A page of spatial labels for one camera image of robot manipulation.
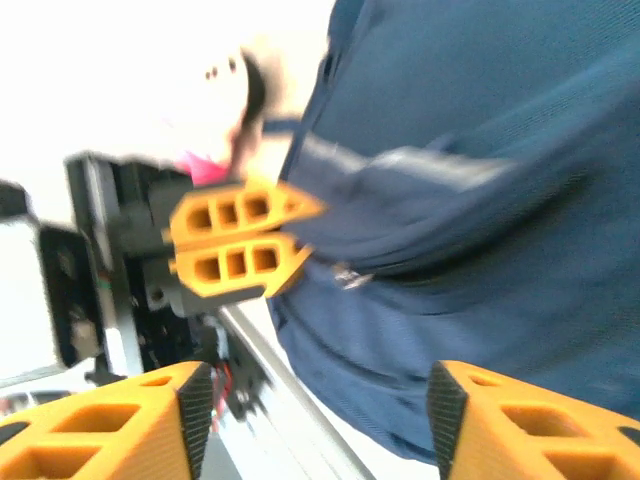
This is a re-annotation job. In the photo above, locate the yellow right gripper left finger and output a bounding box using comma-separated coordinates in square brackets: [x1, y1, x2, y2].
[0, 360, 215, 480]

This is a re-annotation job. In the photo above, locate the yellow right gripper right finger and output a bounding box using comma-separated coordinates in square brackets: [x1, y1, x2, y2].
[426, 359, 640, 480]

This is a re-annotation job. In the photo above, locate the navy blue backpack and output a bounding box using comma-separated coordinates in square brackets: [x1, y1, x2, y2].
[264, 0, 640, 466]

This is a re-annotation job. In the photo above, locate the pink plush doll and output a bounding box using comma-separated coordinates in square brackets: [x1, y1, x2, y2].
[159, 47, 281, 187]

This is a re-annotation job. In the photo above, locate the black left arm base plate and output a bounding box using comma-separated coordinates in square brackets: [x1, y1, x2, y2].
[197, 314, 279, 424]

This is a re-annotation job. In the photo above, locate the aluminium table frame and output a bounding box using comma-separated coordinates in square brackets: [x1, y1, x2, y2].
[219, 304, 376, 480]

